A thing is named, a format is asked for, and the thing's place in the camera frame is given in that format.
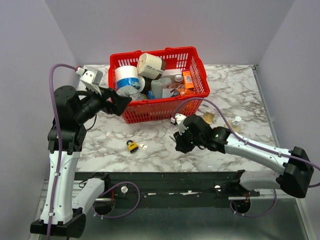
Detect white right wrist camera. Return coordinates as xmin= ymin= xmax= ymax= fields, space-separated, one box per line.
xmin=170 ymin=113 xmax=186 ymax=125

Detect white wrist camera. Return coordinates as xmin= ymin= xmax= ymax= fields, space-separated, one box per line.
xmin=75 ymin=66 xmax=103 ymax=95
xmin=170 ymin=113 xmax=186 ymax=125

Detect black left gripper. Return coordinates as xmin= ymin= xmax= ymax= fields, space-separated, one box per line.
xmin=75 ymin=83 xmax=133 ymax=124

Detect small silver keys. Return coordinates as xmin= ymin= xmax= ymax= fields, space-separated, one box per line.
xmin=138 ymin=143 xmax=148 ymax=150

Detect yellow padlock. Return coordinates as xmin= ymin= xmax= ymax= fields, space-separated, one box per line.
xmin=126 ymin=140 xmax=139 ymax=154

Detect beige paper roll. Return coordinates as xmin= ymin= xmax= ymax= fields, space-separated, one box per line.
xmin=136 ymin=53 xmax=167 ymax=80

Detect cream soap pump bottle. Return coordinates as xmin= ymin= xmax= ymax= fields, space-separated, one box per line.
xmin=228 ymin=116 xmax=242 ymax=133

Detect grey wrapped roll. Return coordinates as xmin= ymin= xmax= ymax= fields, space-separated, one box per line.
xmin=116 ymin=86 xmax=148 ymax=101

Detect black mounting base rail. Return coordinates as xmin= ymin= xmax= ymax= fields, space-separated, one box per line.
xmin=74 ymin=170 xmax=259 ymax=209

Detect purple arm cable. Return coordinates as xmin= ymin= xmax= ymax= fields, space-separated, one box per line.
xmin=46 ymin=63 xmax=79 ymax=237
xmin=172 ymin=97 xmax=320 ymax=188

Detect red plastic shopping basket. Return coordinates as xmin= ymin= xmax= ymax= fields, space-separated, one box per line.
xmin=122 ymin=46 xmax=210 ymax=124

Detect orange snack packet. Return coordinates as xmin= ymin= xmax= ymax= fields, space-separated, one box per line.
xmin=166 ymin=83 xmax=195 ymax=97

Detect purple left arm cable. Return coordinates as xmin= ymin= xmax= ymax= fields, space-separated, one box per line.
xmin=46 ymin=63 xmax=79 ymax=237

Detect white marbled container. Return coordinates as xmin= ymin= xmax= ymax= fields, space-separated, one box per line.
xmin=151 ymin=77 xmax=172 ymax=99

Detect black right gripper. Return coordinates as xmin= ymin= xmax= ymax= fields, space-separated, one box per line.
xmin=173 ymin=125 xmax=204 ymax=154

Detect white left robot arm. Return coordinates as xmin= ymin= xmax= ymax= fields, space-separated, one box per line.
xmin=30 ymin=85 xmax=132 ymax=238

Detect white blue paper roll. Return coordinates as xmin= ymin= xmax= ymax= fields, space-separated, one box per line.
xmin=114 ymin=65 xmax=145 ymax=92

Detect jar with metal lid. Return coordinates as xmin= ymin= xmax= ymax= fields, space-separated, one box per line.
xmin=174 ymin=74 xmax=184 ymax=83

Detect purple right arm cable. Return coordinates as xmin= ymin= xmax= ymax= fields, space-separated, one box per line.
xmin=172 ymin=97 xmax=320 ymax=188

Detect large brass padlock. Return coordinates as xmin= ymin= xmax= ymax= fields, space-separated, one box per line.
xmin=203 ymin=112 xmax=215 ymax=125

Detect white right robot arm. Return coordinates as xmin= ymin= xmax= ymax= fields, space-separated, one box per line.
xmin=170 ymin=114 xmax=314 ymax=198

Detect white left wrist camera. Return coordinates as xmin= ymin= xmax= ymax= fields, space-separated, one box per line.
xmin=75 ymin=66 xmax=103 ymax=95

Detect blue flat box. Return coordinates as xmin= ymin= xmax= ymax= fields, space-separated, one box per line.
xmin=147 ymin=90 xmax=155 ymax=100

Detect orange box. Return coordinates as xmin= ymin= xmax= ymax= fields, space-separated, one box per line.
xmin=182 ymin=70 xmax=195 ymax=91

